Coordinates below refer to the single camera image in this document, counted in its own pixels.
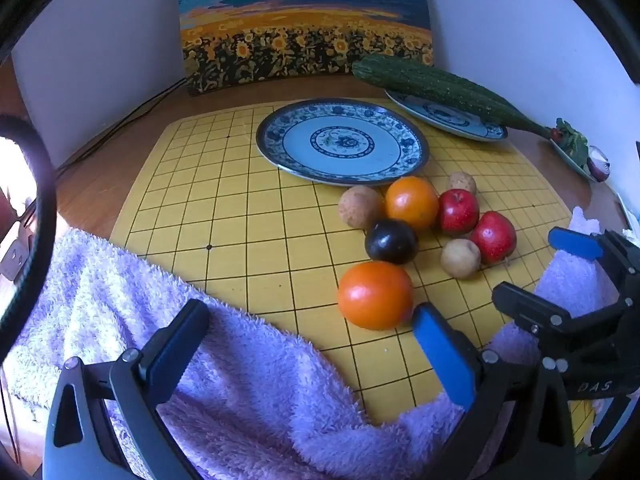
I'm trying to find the purple fluffy towel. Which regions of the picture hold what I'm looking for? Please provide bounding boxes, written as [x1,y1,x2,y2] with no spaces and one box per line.
[2,207,608,480]

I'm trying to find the red apple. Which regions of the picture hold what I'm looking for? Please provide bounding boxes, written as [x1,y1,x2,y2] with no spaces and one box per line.
[438,189,481,235]
[471,211,517,265]

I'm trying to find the green ridged loofah gourd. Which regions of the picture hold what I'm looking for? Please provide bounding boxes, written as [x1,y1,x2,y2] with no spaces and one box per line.
[351,55,561,140]

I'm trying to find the black cable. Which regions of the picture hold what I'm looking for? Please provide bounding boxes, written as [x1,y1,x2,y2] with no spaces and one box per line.
[52,77,191,176]

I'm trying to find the small brown round fruit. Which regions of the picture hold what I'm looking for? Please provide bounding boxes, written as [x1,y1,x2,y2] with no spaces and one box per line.
[448,172,477,196]

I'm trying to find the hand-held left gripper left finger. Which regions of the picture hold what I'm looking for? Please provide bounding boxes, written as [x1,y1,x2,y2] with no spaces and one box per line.
[42,299,211,480]

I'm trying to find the large blue patterned plate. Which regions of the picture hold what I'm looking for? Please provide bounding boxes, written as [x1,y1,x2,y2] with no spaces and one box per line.
[256,98,431,187]

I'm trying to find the sunflower field painting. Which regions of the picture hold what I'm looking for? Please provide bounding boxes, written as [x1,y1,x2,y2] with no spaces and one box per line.
[177,0,435,96]

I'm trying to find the large brown round fruit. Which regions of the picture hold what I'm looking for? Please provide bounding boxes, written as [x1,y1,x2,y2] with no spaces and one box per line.
[338,186,387,230]

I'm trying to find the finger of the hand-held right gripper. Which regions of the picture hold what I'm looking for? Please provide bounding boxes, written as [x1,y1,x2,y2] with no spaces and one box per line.
[548,226,640,306]
[492,282,633,356]

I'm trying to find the oval blue patterned plate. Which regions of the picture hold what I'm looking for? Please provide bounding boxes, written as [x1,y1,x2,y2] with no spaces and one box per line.
[385,89,508,142]

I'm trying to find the dark purple plum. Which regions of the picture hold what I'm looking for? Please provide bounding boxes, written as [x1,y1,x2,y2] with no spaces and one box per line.
[364,219,419,265]

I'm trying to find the yellow grid board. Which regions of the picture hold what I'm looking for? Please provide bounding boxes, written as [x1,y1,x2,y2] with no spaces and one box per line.
[109,102,601,448]

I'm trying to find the black curved strap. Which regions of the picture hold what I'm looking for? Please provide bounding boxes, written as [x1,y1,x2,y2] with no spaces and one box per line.
[0,115,57,361]

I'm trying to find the orange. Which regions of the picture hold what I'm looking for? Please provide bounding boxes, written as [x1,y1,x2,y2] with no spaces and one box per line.
[337,261,415,331]
[385,176,440,232]

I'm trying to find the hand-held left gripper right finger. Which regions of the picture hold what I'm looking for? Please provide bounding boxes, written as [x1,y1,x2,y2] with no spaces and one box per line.
[411,302,577,480]

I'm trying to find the small dish with greens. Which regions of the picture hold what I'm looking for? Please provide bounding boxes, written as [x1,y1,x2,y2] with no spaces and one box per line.
[549,119,601,183]

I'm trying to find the pale speckled brown fruit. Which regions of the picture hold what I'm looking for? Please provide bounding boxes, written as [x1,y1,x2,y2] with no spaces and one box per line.
[440,239,482,279]

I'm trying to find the red onion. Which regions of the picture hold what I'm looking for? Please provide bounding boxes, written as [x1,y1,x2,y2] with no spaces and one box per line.
[587,146,612,181]

